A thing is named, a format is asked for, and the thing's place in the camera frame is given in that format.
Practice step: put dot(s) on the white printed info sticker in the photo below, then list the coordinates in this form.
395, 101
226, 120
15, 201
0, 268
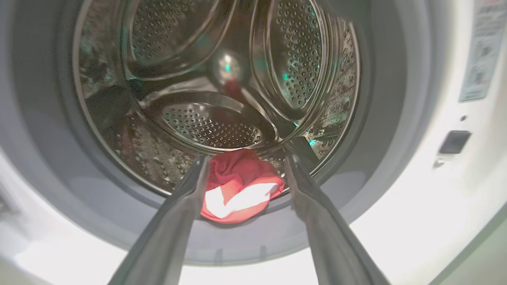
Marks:
481, 51

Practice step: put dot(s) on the black door lock slot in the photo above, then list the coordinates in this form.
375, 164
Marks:
454, 141

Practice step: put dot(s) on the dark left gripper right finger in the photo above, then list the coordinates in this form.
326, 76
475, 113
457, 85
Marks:
332, 245

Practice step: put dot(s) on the steel washing machine drum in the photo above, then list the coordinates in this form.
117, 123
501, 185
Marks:
214, 122

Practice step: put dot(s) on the pale green cabinet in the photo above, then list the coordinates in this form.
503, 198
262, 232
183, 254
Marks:
487, 261

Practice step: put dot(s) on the grey rubber door gasket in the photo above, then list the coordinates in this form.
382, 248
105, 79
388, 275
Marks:
47, 158

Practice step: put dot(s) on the red white basketball jersey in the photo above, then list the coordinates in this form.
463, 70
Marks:
229, 170

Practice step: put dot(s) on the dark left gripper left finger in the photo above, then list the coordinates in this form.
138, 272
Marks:
166, 237

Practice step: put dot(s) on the white washing machine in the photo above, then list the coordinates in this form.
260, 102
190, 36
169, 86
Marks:
416, 237

